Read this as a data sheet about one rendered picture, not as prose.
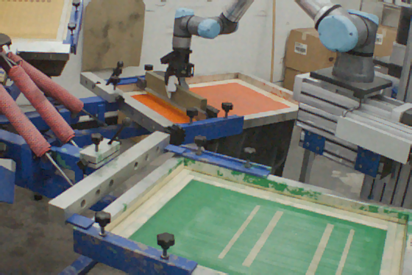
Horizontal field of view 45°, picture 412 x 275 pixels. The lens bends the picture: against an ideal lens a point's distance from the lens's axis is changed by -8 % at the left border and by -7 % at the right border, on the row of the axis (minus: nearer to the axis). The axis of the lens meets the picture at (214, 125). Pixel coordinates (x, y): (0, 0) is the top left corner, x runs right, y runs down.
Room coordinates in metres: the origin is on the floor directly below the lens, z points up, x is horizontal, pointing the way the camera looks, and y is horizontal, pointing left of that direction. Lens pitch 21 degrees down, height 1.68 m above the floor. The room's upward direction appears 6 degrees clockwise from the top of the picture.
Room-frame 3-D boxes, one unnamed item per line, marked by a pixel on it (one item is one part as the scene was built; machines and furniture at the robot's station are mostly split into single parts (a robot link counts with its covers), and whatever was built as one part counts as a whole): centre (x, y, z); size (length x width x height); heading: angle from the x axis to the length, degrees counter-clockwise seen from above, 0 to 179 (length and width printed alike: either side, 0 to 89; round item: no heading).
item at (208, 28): (2.01, 0.07, 1.32); 0.11 x 0.11 x 0.08; 53
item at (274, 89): (2.20, 0.02, 0.97); 0.79 x 0.58 x 0.04; 130
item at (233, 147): (2.10, -0.14, 0.79); 0.46 x 0.09 x 0.33; 130
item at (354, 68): (1.75, -0.45, 1.31); 0.15 x 0.15 x 0.10
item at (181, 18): (2.05, 0.16, 1.32); 0.09 x 0.08 x 0.11; 53
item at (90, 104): (1.84, 0.45, 1.02); 0.17 x 0.06 x 0.05; 130
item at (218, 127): (1.83, 0.02, 0.98); 0.30 x 0.05 x 0.07; 130
